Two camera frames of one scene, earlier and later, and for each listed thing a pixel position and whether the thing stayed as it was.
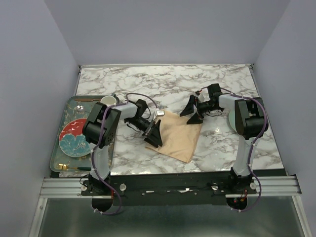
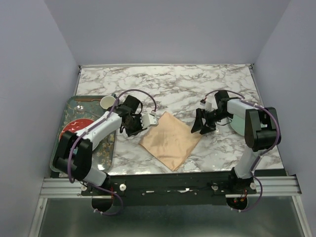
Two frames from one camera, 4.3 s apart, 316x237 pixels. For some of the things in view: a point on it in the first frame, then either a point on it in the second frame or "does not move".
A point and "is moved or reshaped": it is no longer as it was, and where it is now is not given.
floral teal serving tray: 78,107 does not move
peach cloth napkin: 178,138 is moved or reshaped
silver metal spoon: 81,108 does not move
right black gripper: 189,108 -> 198,123
